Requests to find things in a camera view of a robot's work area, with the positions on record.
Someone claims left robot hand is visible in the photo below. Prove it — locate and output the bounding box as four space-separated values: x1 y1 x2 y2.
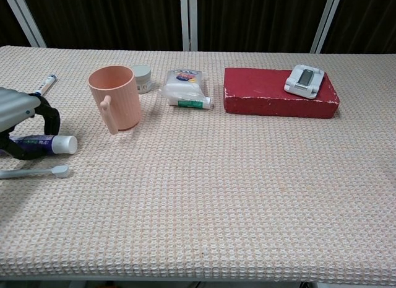
0 87 61 161

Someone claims purple toothpaste tube white cap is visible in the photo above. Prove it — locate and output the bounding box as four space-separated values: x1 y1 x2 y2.
0 134 78 156

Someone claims blue white marker pen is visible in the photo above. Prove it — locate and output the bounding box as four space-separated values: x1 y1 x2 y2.
32 73 58 97

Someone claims dark pleated curtain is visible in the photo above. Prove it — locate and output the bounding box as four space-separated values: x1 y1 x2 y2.
320 0 396 55
20 0 184 52
197 0 332 53
0 0 32 48

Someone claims small white jar grey lid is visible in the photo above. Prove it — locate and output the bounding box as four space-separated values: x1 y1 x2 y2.
132 64 153 95

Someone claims clear plastic cotton pad packet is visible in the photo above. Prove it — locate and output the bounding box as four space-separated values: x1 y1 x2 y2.
158 69 214 110

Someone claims small green white tube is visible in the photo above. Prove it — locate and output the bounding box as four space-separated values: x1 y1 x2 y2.
169 96 212 110

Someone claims beige waffle weave tablecloth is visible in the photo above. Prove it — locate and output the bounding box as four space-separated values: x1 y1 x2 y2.
0 45 396 286

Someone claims red brick block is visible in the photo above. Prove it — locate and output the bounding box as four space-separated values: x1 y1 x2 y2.
223 67 341 120

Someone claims white frame post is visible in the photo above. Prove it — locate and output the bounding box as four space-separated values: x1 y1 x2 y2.
1 0 48 48
309 0 345 54
179 0 199 52

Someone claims pink ribbed cup with handle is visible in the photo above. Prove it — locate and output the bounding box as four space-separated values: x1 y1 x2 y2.
87 65 143 136

